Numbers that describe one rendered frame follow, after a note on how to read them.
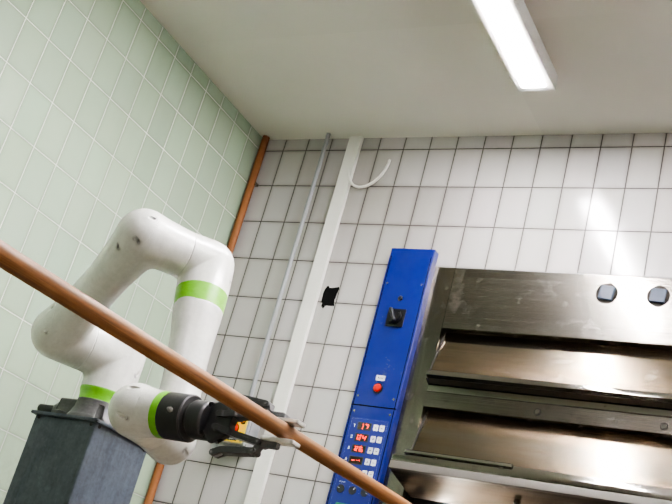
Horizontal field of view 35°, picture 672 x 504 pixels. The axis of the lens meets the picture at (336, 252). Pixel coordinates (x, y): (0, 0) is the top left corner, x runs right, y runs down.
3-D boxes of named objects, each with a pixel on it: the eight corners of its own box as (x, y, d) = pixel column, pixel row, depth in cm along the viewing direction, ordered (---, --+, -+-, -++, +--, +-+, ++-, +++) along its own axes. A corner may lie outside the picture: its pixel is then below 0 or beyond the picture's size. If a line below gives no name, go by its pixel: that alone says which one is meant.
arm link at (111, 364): (59, 394, 264) (85, 323, 272) (115, 416, 272) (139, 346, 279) (78, 390, 254) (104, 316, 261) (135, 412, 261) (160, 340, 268)
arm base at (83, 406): (19, 411, 265) (28, 388, 267) (59, 430, 277) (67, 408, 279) (96, 421, 251) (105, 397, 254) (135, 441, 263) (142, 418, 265)
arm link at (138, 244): (26, 316, 266) (135, 187, 236) (85, 341, 273) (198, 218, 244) (16, 357, 257) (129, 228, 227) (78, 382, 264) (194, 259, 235)
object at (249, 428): (227, 448, 351) (236, 419, 355) (253, 452, 346) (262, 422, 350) (216, 441, 345) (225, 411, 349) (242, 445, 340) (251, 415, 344)
